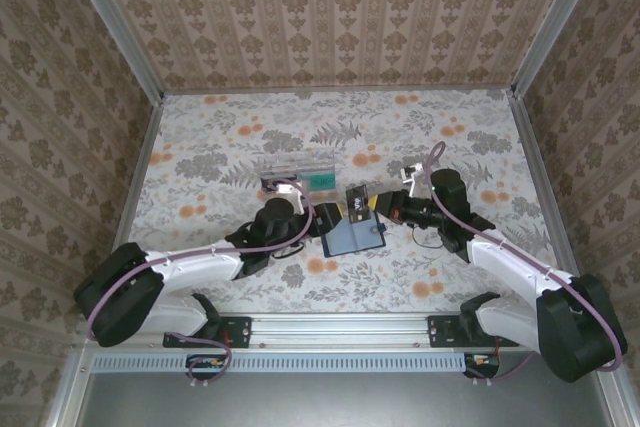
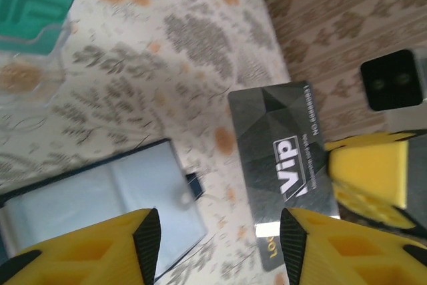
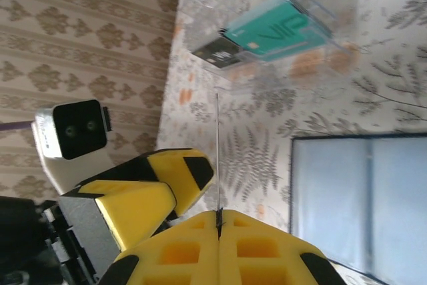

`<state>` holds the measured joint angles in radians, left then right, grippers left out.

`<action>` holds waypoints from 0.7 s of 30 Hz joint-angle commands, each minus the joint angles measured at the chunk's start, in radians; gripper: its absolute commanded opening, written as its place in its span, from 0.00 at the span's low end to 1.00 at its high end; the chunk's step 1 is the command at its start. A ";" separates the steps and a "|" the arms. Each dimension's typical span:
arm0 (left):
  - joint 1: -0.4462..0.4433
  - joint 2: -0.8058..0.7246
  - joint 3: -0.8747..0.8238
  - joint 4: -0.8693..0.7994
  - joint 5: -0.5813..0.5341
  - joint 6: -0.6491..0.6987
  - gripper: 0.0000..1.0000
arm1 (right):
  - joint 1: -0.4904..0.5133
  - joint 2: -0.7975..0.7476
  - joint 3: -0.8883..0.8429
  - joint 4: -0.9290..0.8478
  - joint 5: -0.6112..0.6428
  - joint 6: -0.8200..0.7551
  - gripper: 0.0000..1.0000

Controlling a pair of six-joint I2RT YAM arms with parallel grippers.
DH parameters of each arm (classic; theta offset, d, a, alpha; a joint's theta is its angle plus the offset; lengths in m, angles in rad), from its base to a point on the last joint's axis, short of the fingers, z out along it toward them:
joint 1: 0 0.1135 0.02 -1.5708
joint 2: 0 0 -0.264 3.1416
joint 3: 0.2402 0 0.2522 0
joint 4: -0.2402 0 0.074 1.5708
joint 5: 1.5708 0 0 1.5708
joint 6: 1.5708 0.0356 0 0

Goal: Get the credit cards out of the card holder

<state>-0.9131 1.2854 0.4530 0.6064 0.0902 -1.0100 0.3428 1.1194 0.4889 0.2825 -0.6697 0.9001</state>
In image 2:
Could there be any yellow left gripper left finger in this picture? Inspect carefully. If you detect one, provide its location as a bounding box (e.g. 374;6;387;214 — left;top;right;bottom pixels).
0;207;161;285

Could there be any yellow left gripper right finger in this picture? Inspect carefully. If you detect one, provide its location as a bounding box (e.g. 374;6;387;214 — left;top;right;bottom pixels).
279;207;427;285

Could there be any navy blue leather card holder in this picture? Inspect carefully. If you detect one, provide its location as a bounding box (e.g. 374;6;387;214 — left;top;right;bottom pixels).
0;137;210;268

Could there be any grey VIP card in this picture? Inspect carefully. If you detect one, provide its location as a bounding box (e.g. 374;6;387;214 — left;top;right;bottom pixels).
228;80;341;272

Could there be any clear acrylic card box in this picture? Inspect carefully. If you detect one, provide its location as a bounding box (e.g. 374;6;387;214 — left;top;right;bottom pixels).
0;0;83;132

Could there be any floral patterned table cover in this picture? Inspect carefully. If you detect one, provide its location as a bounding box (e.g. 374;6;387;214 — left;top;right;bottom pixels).
0;0;341;285

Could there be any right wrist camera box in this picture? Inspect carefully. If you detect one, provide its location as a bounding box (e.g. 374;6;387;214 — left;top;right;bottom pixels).
360;49;427;134

